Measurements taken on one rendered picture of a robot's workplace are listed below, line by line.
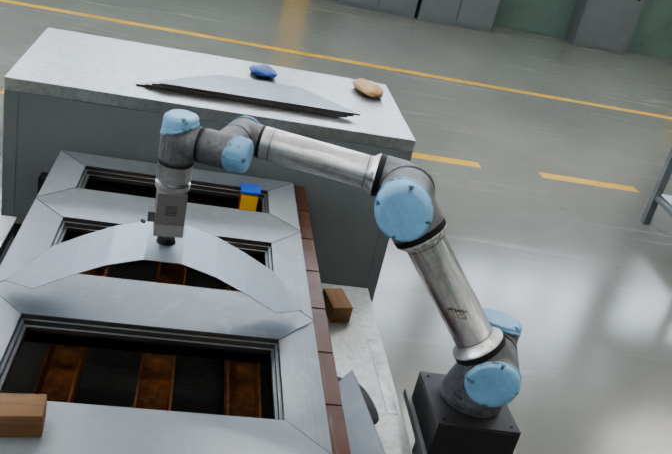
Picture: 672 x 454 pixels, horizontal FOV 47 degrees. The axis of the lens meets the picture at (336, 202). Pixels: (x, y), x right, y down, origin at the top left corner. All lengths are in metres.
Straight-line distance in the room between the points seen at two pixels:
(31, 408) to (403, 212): 0.77
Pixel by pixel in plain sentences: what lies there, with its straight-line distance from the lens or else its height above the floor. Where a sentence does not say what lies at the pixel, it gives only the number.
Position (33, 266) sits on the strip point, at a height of 0.90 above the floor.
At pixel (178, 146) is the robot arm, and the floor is 1.27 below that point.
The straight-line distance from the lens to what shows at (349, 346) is 2.13.
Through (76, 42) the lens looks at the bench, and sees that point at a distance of 2.97.
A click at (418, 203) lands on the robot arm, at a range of 1.51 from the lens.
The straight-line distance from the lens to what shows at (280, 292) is 1.85.
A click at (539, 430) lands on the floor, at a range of 3.24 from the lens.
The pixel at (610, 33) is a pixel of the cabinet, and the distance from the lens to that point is 11.50.
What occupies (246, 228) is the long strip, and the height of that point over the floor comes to 0.85.
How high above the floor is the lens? 1.90
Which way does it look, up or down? 25 degrees down
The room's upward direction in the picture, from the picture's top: 13 degrees clockwise
